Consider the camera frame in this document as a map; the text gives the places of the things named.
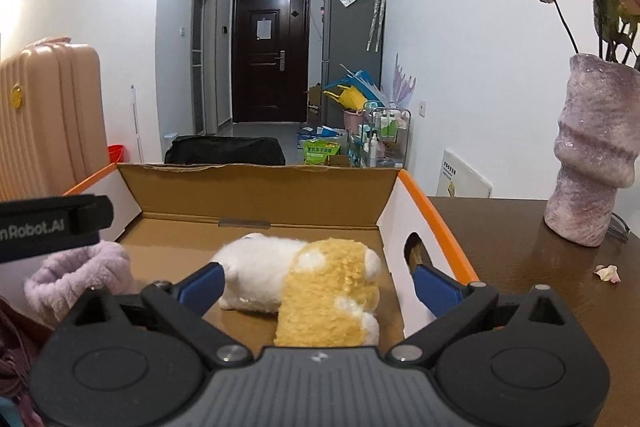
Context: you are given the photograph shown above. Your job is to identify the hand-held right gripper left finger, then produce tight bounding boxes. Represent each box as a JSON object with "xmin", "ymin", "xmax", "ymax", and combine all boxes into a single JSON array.
[{"xmin": 52, "ymin": 262, "xmax": 253, "ymax": 370}]

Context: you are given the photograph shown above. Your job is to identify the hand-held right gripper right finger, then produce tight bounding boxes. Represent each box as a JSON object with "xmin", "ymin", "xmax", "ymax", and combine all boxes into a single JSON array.
[{"xmin": 389, "ymin": 264, "xmax": 585, "ymax": 369}]

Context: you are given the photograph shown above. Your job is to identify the pink fluffy headband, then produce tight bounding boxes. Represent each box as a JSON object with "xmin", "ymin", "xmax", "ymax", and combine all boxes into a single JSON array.
[{"xmin": 24, "ymin": 241, "xmax": 139, "ymax": 324}]

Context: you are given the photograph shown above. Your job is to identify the orange-edged cardboard box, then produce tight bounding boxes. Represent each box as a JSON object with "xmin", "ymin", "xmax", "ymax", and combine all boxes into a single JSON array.
[{"xmin": 64, "ymin": 163, "xmax": 481, "ymax": 349}]

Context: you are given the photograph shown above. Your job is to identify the white and yellow plush toy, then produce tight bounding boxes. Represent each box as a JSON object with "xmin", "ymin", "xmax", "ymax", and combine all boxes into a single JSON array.
[{"xmin": 210, "ymin": 233, "xmax": 382, "ymax": 349}]

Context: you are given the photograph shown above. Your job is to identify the pink ribbed suitcase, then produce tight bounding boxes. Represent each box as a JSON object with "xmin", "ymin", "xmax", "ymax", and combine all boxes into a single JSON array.
[{"xmin": 0, "ymin": 37, "xmax": 110, "ymax": 204}]

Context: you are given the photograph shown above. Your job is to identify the white leaning board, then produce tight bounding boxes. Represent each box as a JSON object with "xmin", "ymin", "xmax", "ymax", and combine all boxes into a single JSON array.
[{"xmin": 434, "ymin": 149, "xmax": 494, "ymax": 199}]

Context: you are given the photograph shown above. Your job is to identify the mauve satin cloth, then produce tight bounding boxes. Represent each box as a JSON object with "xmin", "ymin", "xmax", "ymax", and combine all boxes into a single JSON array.
[{"xmin": 0, "ymin": 297, "xmax": 54, "ymax": 404}]

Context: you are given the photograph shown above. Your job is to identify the black fabric bag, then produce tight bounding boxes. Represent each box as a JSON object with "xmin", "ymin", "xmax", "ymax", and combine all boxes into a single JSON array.
[{"xmin": 164, "ymin": 135, "xmax": 286, "ymax": 167}]

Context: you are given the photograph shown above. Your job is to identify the white mop pole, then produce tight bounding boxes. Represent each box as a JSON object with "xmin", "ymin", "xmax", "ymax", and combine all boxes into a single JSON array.
[{"xmin": 129, "ymin": 84, "xmax": 146, "ymax": 164}]

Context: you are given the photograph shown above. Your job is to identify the fallen pink petal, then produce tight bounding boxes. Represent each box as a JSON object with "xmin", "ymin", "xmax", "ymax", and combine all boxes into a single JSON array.
[{"xmin": 593, "ymin": 264, "xmax": 622, "ymax": 284}]

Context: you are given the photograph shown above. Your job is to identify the green printed bag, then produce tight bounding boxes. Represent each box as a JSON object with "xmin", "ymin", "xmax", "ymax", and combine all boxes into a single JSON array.
[{"xmin": 303, "ymin": 139, "xmax": 342, "ymax": 166}]

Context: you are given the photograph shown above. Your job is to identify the pink plastic bucket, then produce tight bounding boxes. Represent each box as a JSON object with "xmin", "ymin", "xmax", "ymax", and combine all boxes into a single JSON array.
[{"xmin": 341, "ymin": 107, "xmax": 366, "ymax": 133}]

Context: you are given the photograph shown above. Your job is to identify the pink textured vase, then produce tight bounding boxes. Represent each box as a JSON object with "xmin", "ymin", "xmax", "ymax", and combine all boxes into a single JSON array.
[{"xmin": 544, "ymin": 53, "xmax": 640, "ymax": 248}]

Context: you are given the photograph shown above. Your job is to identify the tall open cardboard box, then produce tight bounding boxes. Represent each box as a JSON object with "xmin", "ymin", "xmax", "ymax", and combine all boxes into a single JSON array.
[{"xmin": 305, "ymin": 84, "xmax": 324, "ymax": 118}]

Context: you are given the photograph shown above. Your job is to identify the dark brown entrance door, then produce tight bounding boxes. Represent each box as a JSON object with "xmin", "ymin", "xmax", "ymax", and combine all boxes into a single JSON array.
[{"xmin": 231, "ymin": 0, "xmax": 311, "ymax": 124}]

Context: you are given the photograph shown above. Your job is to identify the blue folded plastic items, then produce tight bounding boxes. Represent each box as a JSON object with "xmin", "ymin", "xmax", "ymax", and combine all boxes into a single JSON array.
[{"xmin": 322, "ymin": 66, "xmax": 387, "ymax": 108}]

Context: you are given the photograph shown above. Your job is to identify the grey interior door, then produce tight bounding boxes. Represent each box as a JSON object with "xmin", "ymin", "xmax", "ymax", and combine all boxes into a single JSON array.
[{"xmin": 191, "ymin": 0, "xmax": 220, "ymax": 137}]

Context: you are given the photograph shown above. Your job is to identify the grey refrigerator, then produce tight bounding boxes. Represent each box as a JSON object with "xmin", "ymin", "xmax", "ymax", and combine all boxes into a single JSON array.
[{"xmin": 320, "ymin": 0, "xmax": 386, "ymax": 128}]

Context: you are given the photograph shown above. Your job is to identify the white folded umbrella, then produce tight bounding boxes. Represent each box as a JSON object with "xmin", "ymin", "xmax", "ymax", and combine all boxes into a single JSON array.
[
  {"xmin": 366, "ymin": 0, "xmax": 382, "ymax": 51},
  {"xmin": 375, "ymin": 0, "xmax": 389, "ymax": 53}
]

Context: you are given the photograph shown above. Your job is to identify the metal wire trolley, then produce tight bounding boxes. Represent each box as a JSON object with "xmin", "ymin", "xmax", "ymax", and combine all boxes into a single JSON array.
[{"xmin": 347, "ymin": 104, "xmax": 412, "ymax": 170}]

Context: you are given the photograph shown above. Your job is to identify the black cable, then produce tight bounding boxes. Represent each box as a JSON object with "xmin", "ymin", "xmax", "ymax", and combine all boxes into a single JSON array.
[{"xmin": 607, "ymin": 211, "xmax": 632, "ymax": 241}]

